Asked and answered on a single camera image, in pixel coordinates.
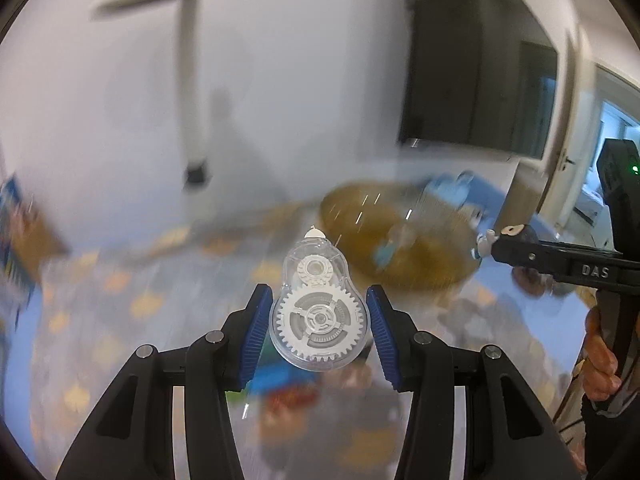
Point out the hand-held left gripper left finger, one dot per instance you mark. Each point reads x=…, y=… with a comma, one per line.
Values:
x=252, y=340

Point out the light blue plastic object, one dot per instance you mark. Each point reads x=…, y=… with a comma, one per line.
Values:
x=450, y=192

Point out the amber glass bowl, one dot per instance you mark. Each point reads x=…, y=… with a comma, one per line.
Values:
x=425, y=255

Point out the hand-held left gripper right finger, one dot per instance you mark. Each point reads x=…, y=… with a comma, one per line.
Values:
x=385, y=335

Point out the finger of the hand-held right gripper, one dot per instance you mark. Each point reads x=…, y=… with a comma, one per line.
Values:
x=530, y=255

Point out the black computer monitor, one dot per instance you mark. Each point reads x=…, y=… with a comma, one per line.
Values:
x=475, y=60

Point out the person's right forearm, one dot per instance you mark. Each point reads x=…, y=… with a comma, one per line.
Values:
x=615, y=440

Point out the patterned fan-print mat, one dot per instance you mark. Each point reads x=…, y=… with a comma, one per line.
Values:
x=125, y=335

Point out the person's right hand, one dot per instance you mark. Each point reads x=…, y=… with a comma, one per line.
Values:
x=597, y=360

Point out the row of upright books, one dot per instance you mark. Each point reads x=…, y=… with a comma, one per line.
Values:
x=25, y=240

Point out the white door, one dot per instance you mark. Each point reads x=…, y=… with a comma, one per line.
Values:
x=575, y=125

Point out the white desk lamp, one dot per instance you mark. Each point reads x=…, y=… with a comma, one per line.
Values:
x=187, y=60

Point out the clear correction tape dispenser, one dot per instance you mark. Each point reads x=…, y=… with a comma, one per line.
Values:
x=315, y=317

